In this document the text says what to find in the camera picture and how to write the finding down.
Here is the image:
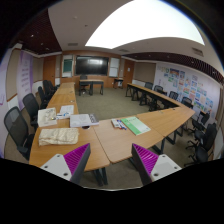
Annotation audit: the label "black wall television screen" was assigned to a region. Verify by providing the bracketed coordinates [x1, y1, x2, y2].
[76, 56, 109, 76]

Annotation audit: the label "black office chair near left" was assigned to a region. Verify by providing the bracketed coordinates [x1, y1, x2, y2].
[4, 106, 34, 160]

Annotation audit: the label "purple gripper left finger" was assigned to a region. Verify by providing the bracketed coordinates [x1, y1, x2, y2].
[41, 144, 91, 184]

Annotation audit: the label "white closed book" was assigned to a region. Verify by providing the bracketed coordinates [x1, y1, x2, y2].
[70, 114, 99, 128]

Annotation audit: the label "white whiteboard left of screen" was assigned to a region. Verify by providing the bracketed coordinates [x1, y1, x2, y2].
[62, 55, 73, 77]

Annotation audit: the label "black office chair right near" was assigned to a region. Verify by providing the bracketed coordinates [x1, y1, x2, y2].
[185, 123, 217, 166]

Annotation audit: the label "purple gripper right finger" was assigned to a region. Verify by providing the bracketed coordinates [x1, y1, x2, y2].
[131, 144, 181, 185]

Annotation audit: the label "white paper sheet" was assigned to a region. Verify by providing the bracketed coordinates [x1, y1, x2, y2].
[60, 105, 74, 115]

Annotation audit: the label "white whiteboard right of screen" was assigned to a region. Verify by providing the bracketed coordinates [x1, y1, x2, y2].
[109, 58, 120, 77]

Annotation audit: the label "markers on table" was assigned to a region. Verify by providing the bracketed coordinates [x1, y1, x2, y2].
[111, 119, 127, 130]

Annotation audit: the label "black office chair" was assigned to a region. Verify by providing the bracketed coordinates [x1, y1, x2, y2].
[185, 123, 217, 166]
[23, 93, 39, 130]
[38, 86, 49, 109]
[4, 106, 34, 160]

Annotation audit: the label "front black desk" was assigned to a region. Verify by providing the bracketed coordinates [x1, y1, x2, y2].
[79, 79, 104, 96]

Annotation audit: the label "green booklet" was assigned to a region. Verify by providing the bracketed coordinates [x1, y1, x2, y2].
[121, 116, 150, 135]

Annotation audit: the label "colourful wall poster board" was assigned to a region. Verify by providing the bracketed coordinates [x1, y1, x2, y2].
[157, 67, 216, 114]

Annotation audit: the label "purple wall banner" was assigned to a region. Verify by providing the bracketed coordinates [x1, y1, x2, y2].
[16, 51, 33, 110]

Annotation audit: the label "folded cream towel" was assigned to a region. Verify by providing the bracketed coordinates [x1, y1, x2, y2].
[39, 128, 79, 146]

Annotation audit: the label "white whiteboard of screen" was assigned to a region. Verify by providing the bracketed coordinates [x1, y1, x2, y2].
[62, 55, 73, 77]
[109, 58, 120, 77]

